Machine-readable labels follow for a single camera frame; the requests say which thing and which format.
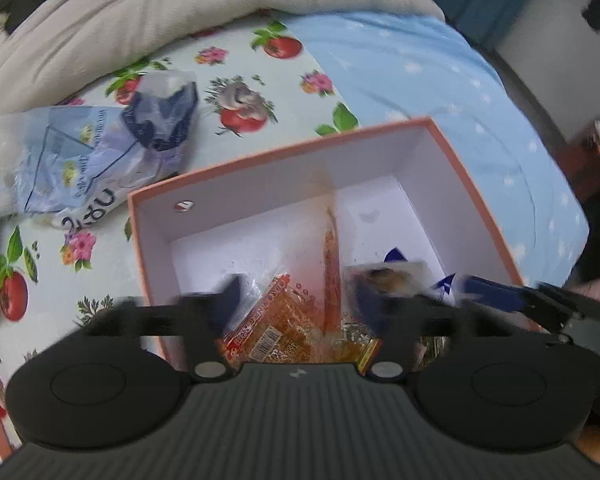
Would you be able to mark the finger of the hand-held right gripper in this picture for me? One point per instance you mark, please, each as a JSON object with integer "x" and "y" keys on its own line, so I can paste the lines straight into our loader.
{"x": 495, "y": 292}

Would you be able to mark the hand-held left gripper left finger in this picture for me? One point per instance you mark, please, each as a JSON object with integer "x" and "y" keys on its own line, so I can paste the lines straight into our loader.
{"x": 230, "y": 301}

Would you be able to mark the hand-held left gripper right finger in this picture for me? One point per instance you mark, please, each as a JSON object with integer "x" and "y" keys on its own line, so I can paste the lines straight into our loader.
{"x": 369, "y": 302}

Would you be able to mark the thin orange snack packet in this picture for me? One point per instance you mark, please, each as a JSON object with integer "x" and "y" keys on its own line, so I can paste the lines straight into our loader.
{"x": 331, "y": 270}

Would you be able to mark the blue snack packet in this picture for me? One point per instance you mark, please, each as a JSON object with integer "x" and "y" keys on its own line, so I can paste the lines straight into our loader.
{"x": 445, "y": 287}

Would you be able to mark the red label orange snack packet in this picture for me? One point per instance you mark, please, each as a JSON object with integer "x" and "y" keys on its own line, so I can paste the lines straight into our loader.
{"x": 290, "y": 325}

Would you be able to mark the deep pink box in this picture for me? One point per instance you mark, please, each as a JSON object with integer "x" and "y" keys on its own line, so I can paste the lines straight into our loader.
{"x": 260, "y": 210}

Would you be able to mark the fruit print mat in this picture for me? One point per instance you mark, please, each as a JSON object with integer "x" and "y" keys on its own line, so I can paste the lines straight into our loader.
{"x": 290, "y": 110}

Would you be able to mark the clear plastic bag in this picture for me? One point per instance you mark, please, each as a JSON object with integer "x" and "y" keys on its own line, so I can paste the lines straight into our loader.
{"x": 80, "y": 160}

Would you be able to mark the light blue bedsheet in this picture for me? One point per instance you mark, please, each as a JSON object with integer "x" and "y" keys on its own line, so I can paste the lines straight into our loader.
{"x": 430, "y": 70}

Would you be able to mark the grey duvet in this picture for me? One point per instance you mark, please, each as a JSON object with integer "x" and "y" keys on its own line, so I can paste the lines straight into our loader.
{"x": 130, "y": 35}

